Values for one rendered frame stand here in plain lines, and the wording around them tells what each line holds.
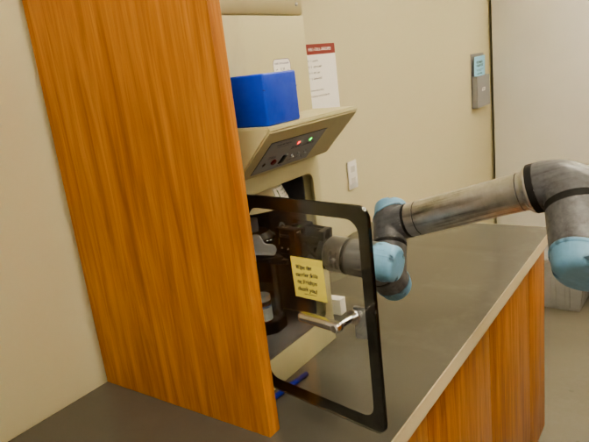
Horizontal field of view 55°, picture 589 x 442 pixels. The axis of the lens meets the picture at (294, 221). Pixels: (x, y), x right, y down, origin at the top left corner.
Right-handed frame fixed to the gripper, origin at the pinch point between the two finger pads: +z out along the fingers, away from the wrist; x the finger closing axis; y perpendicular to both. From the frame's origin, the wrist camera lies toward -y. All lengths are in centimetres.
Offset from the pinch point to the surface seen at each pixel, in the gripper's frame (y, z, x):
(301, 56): 41.5, -7.1, -11.5
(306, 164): 18.2, -8.8, -8.9
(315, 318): 1.5, -32.7, 25.9
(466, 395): -44, -40, -30
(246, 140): 28.4, -14.6, 17.9
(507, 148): -31, 21, -293
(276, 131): 29.9, -19.4, 15.4
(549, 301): -116, -19, -252
